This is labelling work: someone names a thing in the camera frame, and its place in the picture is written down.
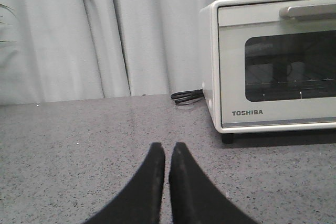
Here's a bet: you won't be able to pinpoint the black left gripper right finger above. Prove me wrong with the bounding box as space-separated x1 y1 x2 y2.
169 142 255 223

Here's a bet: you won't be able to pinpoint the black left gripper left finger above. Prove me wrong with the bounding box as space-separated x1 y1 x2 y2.
90 142 165 223

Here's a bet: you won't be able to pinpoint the oven door with glass window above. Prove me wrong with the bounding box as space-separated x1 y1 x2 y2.
218 0 335 128

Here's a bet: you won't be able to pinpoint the white Toshiba toaster oven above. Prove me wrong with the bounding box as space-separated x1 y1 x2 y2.
199 0 335 143

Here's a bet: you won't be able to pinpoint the grey curtain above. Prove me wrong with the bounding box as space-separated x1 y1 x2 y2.
1 0 215 105

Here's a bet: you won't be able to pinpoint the green plant leaves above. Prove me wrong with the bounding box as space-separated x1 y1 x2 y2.
0 3 18 59

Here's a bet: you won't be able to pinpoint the black power cable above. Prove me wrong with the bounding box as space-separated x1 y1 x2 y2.
170 89 204 104

